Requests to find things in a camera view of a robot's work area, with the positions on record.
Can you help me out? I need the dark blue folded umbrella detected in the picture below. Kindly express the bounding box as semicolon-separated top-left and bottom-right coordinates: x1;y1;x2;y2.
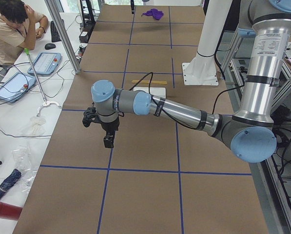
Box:
0;169;21;199

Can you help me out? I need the purple towel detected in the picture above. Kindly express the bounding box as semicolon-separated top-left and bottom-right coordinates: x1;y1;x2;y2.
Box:
141;8;164;20

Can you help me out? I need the aluminium frame post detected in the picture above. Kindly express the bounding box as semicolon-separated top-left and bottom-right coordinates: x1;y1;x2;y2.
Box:
45;0;80;74

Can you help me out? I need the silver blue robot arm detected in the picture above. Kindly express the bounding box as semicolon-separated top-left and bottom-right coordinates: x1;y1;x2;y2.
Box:
91;0;291;163

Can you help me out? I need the black computer mouse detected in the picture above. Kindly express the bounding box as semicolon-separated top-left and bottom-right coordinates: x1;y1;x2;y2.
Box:
44;43;56;50

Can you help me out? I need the reacher grabber stick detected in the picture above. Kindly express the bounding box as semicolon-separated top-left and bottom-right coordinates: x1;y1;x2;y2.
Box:
24;48;62;117

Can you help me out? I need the clear plastic bag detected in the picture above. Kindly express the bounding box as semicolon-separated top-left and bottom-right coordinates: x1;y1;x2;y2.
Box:
12;146;38;194

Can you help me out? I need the white rack base tray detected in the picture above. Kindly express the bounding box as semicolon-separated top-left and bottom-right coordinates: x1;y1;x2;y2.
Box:
133;86;166;98

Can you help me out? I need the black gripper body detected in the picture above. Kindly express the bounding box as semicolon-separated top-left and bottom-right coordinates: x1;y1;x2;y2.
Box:
100;117;119;133

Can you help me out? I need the blue teach pendant near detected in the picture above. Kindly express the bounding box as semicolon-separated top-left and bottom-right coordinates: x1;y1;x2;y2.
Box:
0;72;36;103

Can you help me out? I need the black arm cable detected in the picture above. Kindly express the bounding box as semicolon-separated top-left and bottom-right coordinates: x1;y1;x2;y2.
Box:
129;72;246;127

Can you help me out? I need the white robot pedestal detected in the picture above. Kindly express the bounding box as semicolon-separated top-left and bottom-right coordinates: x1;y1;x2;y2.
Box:
182;0;232;86

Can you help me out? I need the black keyboard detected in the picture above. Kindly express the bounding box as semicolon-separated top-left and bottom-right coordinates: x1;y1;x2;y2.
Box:
50;20;61;42

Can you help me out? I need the seated person beige shirt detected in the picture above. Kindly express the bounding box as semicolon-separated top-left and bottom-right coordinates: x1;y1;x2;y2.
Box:
0;0;49;66

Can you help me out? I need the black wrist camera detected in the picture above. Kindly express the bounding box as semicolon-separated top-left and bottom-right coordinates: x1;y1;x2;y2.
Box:
82;107;99;128

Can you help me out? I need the blue teach pendant far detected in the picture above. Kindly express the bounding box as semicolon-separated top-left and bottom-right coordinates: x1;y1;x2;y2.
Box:
33;52;62;76

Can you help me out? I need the wooden rack bar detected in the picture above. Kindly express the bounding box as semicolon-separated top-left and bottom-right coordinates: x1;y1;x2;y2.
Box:
132;79;168;85

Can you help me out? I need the red cylinder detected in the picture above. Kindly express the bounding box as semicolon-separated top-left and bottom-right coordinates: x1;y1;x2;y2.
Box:
0;202;22;221

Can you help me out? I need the blue teach pendant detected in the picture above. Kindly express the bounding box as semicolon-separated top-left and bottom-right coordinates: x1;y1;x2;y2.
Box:
0;72;36;103
33;52;62;76

